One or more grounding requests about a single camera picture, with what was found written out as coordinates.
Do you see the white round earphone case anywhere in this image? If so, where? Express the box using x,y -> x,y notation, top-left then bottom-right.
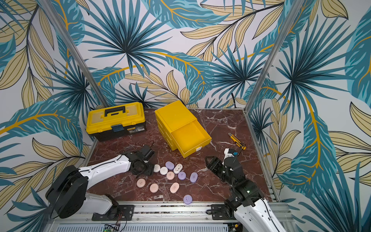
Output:
154,164 -> 161,173
159,166 -> 169,176

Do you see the yellow top drawer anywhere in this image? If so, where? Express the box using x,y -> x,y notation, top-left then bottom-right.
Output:
171,120 -> 212,158

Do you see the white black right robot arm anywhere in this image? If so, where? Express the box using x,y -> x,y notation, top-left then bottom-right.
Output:
205,156 -> 286,232

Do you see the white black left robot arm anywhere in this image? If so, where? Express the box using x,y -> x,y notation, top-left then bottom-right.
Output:
45,146 -> 155,220

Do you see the yellow plastic drawer cabinet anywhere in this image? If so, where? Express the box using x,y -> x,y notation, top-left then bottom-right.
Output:
155,101 -> 196,151

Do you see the pink round earphone case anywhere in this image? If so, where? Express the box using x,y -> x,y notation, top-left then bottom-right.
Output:
166,172 -> 175,180
149,183 -> 159,193
136,178 -> 146,188

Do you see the purple oval earphone case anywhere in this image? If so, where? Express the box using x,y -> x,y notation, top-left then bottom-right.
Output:
189,172 -> 198,183

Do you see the yellow black utility knife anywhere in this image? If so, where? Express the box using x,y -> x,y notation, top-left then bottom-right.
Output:
228,133 -> 246,150

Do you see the purple round earphone case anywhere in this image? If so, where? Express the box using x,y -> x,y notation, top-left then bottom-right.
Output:
183,194 -> 193,205
165,161 -> 175,170
177,171 -> 186,180

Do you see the white oval earphone case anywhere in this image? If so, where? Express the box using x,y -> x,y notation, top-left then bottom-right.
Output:
173,163 -> 183,175

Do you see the pink oval earphone case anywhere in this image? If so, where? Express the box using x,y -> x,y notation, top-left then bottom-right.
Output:
170,182 -> 180,194

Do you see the yellow black plastic toolbox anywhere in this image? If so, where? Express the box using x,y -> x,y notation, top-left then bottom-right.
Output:
86,102 -> 146,142

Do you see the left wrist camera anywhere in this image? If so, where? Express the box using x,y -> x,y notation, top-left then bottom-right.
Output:
138,145 -> 155,162

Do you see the right aluminium frame post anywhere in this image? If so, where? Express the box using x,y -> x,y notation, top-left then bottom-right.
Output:
244,0 -> 304,115

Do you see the aluminium frame post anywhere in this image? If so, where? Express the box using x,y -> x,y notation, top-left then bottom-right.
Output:
244,0 -> 304,115
39,0 -> 109,107

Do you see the left aluminium frame post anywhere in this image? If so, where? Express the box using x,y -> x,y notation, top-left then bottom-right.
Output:
39,0 -> 109,107

